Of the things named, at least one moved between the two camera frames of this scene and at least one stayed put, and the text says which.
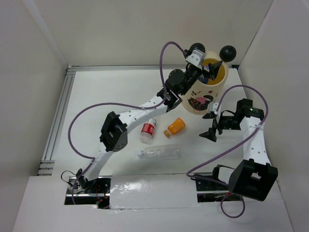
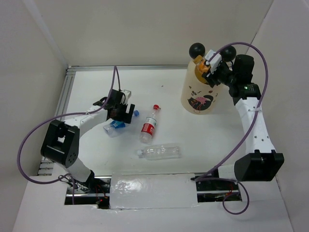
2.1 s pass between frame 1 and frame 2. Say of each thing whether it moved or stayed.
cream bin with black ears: stayed
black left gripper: moved
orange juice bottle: moved
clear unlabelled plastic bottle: stayed
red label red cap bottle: stayed
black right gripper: moved
